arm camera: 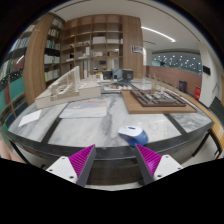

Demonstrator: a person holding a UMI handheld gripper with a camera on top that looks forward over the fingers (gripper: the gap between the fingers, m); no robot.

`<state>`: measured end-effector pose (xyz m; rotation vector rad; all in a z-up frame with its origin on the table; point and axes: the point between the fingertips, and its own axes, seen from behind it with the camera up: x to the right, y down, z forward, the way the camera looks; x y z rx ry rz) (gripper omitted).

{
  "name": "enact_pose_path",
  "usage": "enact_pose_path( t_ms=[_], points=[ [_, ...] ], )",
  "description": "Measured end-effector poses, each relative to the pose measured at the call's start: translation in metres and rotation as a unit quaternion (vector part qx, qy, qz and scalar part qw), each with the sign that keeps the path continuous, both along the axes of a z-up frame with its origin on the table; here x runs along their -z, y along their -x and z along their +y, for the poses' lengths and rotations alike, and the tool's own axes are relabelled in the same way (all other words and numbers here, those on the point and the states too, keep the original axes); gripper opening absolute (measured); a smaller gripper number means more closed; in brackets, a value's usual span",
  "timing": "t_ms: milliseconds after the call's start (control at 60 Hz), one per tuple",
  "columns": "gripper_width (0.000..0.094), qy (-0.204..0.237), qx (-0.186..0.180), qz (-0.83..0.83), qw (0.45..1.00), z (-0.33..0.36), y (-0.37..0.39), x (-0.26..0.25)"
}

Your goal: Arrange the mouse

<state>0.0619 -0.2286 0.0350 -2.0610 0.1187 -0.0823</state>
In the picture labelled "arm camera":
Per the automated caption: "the brown architectural model on board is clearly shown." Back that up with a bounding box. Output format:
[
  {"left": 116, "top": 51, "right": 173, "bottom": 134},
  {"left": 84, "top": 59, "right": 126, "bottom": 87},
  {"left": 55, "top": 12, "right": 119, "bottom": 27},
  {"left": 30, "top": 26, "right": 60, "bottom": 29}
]
[{"left": 120, "top": 88, "right": 198, "bottom": 115}]

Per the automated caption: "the group of small ceiling lights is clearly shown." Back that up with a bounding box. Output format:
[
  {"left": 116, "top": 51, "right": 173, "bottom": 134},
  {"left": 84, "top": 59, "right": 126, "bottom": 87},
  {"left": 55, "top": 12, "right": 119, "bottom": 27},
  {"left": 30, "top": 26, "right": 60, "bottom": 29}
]
[{"left": 151, "top": 53, "right": 203, "bottom": 76}]

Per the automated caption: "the white paper sheet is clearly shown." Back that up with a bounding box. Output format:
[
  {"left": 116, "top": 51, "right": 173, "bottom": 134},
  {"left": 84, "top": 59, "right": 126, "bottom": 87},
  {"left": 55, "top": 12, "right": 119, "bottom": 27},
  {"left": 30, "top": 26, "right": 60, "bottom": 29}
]
[{"left": 18, "top": 109, "right": 43, "bottom": 128}]

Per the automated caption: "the long ceiling light strip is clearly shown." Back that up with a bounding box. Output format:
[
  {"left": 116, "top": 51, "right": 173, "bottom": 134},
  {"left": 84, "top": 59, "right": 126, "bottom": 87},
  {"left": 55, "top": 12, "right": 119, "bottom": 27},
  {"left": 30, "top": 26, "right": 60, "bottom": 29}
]
[{"left": 140, "top": 25, "right": 177, "bottom": 43}]

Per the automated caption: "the white and blue computer mouse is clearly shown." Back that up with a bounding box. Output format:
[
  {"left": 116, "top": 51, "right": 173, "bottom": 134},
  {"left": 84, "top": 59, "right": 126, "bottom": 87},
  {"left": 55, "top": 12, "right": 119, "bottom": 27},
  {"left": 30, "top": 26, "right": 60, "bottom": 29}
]
[{"left": 117, "top": 125, "right": 149, "bottom": 148}]

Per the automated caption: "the flat white model board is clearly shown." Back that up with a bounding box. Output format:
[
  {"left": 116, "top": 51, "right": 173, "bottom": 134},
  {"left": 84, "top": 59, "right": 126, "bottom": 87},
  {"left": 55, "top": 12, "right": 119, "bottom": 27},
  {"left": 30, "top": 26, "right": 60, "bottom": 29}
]
[{"left": 99, "top": 81, "right": 134, "bottom": 94}]

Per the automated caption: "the black wall screen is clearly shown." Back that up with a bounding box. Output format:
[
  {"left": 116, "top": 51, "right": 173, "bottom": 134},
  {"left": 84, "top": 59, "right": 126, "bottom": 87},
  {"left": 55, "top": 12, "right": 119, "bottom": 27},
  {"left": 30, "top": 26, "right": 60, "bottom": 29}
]
[{"left": 202, "top": 65, "right": 212, "bottom": 76}]

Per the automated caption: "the wall poster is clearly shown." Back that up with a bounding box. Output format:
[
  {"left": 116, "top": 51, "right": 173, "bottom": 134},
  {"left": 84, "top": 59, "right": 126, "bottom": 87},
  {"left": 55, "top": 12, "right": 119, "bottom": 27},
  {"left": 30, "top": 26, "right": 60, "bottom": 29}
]
[{"left": 130, "top": 44, "right": 145, "bottom": 55}]

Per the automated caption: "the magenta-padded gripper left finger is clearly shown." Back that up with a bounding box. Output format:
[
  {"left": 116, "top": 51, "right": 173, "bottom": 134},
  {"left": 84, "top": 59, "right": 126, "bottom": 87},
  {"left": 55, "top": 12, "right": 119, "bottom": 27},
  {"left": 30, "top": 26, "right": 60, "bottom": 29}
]
[{"left": 45, "top": 144, "right": 98, "bottom": 188}]

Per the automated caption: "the wooden shelf unit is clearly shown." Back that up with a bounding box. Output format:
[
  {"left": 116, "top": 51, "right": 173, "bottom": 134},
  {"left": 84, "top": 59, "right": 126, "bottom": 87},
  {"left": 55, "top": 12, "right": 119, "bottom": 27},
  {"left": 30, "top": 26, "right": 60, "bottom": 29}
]
[{"left": 59, "top": 13, "right": 145, "bottom": 81}]

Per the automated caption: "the cream architectural model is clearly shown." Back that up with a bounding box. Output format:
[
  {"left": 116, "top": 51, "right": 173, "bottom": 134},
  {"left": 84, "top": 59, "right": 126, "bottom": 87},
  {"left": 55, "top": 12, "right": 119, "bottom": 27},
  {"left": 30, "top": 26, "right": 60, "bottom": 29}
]
[{"left": 34, "top": 65, "right": 102, "bottom": 110}]

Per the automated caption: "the grey architectural model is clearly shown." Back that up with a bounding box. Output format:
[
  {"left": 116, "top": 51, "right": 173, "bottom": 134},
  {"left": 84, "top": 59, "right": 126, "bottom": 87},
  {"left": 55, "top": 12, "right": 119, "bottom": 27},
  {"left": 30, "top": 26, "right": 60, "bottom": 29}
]
[{"left": 102, "top": 68, "right": 135, "bottom": 83}]

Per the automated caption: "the red floor sign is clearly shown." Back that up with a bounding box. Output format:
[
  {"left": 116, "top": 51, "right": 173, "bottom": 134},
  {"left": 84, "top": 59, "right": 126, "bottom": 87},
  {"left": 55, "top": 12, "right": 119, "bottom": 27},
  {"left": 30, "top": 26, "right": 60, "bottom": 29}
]
[{"left": 194, "top": 85, "right": 202, "bottom": 101}]

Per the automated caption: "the black waste bin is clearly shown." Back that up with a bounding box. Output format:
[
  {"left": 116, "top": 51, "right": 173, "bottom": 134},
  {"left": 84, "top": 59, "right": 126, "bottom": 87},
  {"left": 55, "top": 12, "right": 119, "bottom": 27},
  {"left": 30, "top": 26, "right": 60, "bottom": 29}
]
[{"left": 178, "top": 80, "right": 188, "bottom": 94}]

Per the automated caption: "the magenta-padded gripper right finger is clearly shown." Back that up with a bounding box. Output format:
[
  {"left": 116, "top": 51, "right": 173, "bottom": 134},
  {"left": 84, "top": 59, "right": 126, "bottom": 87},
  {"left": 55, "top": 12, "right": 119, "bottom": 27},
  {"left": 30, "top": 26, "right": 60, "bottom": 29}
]
[{"left": 134, "top": 143, "right": 184, "bottom": 186}]

